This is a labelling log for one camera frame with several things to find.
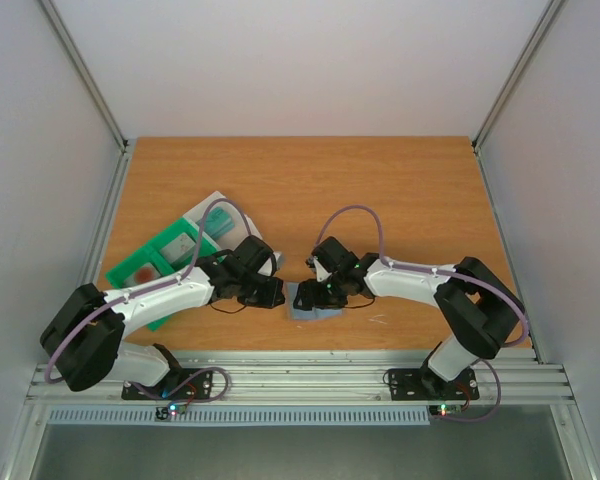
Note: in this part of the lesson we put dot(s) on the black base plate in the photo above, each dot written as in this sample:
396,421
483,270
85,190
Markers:
183,385
411,384

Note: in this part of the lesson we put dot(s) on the blue card holder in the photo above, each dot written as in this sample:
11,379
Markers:
298,315

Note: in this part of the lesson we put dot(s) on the red patterned card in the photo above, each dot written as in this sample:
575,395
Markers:
144,274

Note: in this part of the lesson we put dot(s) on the teal card stack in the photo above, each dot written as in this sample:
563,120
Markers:
218,223

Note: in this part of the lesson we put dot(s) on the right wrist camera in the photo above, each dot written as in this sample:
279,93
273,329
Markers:
321,272

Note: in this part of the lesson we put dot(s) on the grey slotted cable duct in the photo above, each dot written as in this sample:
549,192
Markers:
241,416

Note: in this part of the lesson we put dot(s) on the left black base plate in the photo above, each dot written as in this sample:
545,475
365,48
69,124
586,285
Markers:
183,385

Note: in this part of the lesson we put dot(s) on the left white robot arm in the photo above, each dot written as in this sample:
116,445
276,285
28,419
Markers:
86,340

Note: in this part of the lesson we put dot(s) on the grey card in tray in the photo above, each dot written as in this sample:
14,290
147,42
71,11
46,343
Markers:
178,250

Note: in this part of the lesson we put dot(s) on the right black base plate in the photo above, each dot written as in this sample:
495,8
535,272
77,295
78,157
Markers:
411,384

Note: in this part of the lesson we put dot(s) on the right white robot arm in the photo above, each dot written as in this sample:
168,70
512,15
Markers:
479,310

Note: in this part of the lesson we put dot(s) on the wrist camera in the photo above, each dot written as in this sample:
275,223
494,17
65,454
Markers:
272,265
321,272

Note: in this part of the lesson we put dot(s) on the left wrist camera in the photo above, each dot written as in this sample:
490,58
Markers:
272,265

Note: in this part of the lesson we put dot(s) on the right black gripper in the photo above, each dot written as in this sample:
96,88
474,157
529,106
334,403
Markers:
316,295

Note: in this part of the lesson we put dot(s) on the green plastic tray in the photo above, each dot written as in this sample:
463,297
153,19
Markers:
119,276

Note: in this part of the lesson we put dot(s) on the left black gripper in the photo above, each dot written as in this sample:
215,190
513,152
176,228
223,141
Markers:
271,299

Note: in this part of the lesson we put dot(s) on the clear plastic bin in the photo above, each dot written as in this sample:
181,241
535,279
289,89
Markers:
243,223

